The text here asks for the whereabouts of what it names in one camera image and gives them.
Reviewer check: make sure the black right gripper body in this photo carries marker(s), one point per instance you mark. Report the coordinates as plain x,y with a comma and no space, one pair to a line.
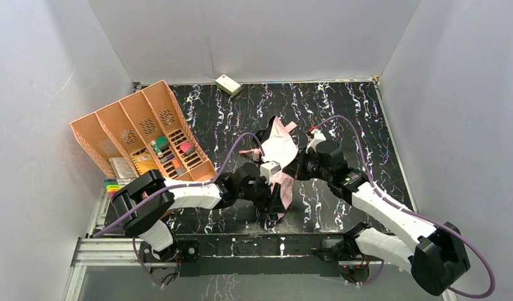
300,167

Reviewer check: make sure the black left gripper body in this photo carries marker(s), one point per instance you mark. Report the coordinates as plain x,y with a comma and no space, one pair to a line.
262,189

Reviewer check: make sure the black and pink folding umbrella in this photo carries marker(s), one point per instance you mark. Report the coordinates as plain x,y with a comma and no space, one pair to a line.
277,145

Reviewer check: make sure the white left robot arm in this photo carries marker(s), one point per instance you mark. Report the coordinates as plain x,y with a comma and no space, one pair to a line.
142,204

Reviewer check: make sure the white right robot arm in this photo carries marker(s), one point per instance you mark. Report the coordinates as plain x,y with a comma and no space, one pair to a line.
432,255

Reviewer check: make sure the pink eraser block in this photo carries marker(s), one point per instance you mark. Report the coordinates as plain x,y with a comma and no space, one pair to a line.
187,148

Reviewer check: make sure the white small box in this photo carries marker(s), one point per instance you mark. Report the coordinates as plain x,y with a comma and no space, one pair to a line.
228,85

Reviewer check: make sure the yellow notebook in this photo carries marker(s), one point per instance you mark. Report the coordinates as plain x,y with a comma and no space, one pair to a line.
143,162

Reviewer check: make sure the orange plastic desk organizer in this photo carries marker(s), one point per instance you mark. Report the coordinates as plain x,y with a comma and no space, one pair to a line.
126,127

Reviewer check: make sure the white paper pad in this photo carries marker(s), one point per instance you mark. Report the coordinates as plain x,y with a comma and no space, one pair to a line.
121,168

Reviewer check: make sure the colourful marker set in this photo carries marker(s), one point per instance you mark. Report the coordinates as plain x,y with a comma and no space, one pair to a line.
111,186

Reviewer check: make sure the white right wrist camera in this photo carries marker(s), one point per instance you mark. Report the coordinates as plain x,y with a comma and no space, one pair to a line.
315,136

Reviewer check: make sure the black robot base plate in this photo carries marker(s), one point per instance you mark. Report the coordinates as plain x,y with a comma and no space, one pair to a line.
270,254

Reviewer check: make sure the aluminium frame rail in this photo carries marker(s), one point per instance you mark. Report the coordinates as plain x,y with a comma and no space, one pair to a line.
107,268

